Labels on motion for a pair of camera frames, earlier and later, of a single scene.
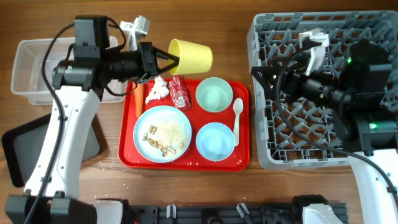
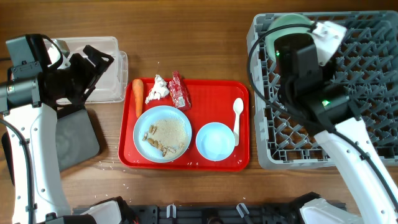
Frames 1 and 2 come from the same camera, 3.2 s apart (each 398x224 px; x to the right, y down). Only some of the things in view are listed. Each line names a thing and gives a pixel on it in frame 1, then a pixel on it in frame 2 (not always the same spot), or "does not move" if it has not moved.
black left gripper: [148, 55] → [89, 72]
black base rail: [214, 214] does not move
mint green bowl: [214, 94] → [271, 38]
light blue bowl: [215, 141] does not move
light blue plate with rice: [162, 134] does not move
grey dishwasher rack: [306, 134] does not move
